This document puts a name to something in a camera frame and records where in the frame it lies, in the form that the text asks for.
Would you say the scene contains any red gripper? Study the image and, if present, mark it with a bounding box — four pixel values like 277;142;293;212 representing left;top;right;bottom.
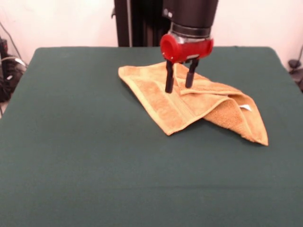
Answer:
160;34;214;94

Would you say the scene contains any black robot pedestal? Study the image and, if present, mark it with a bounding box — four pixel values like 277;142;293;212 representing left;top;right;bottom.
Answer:
111;0;171;47

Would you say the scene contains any dark green table cloth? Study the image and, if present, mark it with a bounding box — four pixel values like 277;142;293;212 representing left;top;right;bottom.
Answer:
0;46;303;227

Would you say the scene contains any orange terry towel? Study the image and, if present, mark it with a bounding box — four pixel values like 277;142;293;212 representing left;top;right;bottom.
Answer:
117;61;269;147

